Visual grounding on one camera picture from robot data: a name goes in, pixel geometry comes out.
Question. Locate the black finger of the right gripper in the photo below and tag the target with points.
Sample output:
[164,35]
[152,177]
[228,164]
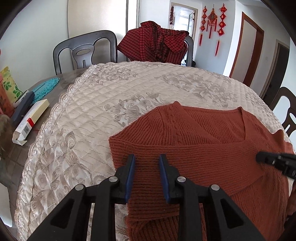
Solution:
[268,158]

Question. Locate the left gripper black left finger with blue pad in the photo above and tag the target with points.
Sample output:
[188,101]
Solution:
[125,175]

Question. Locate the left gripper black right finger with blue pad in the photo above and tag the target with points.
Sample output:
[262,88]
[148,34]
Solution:
[169,174]

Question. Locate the rust orange knit sweater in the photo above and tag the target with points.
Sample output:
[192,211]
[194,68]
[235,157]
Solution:
[208,147]

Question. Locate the dark brown plastic chair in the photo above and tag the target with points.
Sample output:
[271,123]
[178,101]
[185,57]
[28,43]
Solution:
[288,123]

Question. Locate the cream quilted floral tablecloth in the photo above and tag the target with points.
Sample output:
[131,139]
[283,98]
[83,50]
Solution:
[72,147]

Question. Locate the white red carton box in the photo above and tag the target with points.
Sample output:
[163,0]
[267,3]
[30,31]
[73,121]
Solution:
[28,122]

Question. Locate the teal lace doily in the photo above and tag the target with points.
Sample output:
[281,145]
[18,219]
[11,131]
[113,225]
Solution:
[43,89]

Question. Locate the dark blue flat case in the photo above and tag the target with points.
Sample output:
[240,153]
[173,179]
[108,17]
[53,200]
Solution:
[22,109]

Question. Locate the chair under red garment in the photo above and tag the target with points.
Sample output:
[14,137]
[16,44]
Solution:
[190,43]

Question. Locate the floral yellow green bag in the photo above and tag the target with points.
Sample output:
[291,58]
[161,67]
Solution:
[10,86]

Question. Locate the dark grey plastic chair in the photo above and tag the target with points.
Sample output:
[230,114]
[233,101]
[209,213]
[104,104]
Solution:
[82,48]

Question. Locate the red plaid garment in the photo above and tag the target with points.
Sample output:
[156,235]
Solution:
[150,42]

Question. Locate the red Chinese knot decoration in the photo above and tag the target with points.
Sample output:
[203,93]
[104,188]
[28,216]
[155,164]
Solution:
[213,23]

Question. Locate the brown wooden door frame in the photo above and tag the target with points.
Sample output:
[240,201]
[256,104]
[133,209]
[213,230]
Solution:
[248,51]

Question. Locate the red chili string decoration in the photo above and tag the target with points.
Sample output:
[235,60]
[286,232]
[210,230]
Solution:
[171,18]

